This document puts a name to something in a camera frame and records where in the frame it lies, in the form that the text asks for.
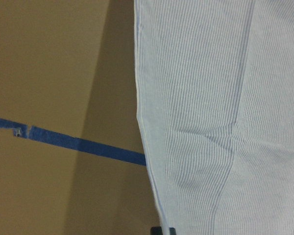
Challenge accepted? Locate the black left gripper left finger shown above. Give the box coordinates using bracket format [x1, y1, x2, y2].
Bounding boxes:
[150, 227, 162, 235]

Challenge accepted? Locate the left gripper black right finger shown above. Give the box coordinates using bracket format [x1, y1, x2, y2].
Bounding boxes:
[169, 228, 176, 235]

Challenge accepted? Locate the light blue striped shirt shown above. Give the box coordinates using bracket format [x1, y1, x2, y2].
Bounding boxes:
[134, 0, 294, 235]

